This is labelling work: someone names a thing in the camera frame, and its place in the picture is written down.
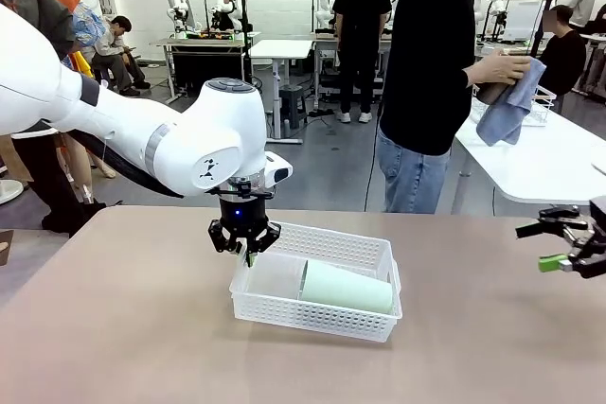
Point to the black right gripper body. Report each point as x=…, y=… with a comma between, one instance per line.
x=599, y=217

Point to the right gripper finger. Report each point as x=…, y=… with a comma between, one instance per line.
x=544, y=226
x=551, y=264

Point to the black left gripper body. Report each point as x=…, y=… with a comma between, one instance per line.
x=242, y=212

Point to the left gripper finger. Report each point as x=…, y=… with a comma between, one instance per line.
x=265, y=238
x=222, y=238

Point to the pale green cup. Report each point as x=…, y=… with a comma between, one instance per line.
x=350, y=290

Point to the white perforated plastic basket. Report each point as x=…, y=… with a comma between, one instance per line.
x=326, y=323

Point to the blue cleaning cloth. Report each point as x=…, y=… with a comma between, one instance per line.
x=509, y=110

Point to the brown cup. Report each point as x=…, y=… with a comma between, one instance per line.
x=490, y=93

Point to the person's right forearm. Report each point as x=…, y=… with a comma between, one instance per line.
x=470, y=75

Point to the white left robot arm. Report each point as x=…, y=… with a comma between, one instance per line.
x=142, y=129

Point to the person's right hand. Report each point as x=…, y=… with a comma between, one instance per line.
x=502, y=68

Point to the white side table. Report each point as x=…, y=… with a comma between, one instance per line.
x=544, y=167

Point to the grey plastic stool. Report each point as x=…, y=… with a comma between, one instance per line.
x=292, y=106

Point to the person in black sweater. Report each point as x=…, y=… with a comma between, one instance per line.
x=563, y=58

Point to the white desk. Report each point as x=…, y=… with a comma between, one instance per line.
x=279, y=51

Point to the grey work table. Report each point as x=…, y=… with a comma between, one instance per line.
x=203, y=42

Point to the white height-adjustable table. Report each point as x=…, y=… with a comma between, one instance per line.
x=594, y=40

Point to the person in black shirt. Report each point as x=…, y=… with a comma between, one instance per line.
x=426, y=68

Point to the black pole stand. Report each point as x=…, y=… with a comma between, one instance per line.
x=544, y=16

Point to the seated person in beige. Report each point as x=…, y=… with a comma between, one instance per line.
x=116, y=47

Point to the brown flat board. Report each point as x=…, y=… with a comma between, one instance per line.
x=5, y=248

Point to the white round fan base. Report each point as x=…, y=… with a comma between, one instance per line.
x=9, y=191

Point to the standing person in black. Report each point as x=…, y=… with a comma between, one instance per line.
x=362, y=21

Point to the black tripod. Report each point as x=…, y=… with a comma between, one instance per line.
x=503, y=2

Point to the blue patterned garment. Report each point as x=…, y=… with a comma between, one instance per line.
x=90, y=28

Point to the person in dark jacket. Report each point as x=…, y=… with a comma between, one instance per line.
x=42, y=6

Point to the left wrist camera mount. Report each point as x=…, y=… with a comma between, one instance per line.
x=241, y=188

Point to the metal frame robot table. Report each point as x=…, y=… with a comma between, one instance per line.
x=326, y=44

